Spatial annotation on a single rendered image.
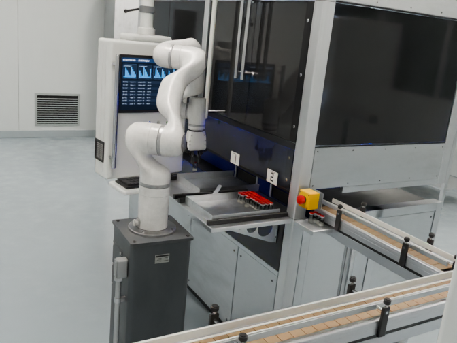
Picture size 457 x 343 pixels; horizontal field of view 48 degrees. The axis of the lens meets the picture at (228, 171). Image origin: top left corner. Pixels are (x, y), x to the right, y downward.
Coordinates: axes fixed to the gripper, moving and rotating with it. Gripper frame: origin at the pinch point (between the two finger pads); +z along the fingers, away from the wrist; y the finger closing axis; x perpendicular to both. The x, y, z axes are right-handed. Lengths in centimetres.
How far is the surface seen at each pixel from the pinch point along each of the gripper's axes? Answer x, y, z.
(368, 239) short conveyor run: 90, -36, 14
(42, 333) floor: -30, 72, 98
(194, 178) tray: -8.8, -4.1, 12.2
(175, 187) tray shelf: 3.0, 11.7, 12.6
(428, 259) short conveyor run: 113, -42, 14
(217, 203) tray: 29.4, 0.9, 13.8
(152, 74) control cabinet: -41, 9, -39
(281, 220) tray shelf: 55, -18, 16
